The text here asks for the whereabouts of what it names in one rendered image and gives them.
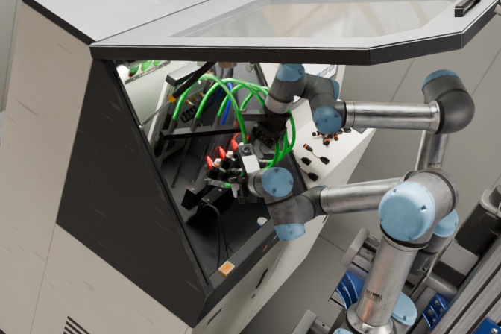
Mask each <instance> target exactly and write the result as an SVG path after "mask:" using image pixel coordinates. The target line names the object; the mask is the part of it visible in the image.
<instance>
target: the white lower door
mask: <svg viewBox="0 0 501 334"><path fill-rule="evenodd" d="M283 243H284V241H281V240H279V241H278V242H277V243H276V245H275V246H273V248H272V249H270V251H269V252H267V254H266V255H264V257H263V258H261V260H260V261H258V263H257V264H255V266H254V267H252V269H251V270H250V271H249V272H248V273H247V274H246V275H245V276H244V277H243V278H242V279H241V280H240V281H239V282H238V283H237V284H236V285H235V286H234V287H233V288H232V289H231V290H230V291H229V292H228V293H227V294H226V295H225V296H224V298H223V299H222V300H221V301H220V302H219V303H218V304H217V305H216V306H215V307H214V308H213V309H212V310H211V311H210V312H209V313H208V314H207V315H206V316H205V317H204V318H203V319H202V320H201V321H200V323H199V324H198V325H197V326H196V328H195V331H194V333H193V334H237V333H238V331H239V329H240V327H241V325H242V323H243V321H244V319H245V318H246V316H247V314H248V312H249V310H250V308H251V306H252V304H253V302H254V300H255V298H256V296H257V294H258V292H259V290H260V289H261V287H262V284H263V283H264V281H265V278H266V277H267V275H268V272H269V271H270V269H271V266H272V265H273V264H274V261H275V259H276V258H277V255H278V253H279V252H280V249H281V247H282V246H283Z"/></svg>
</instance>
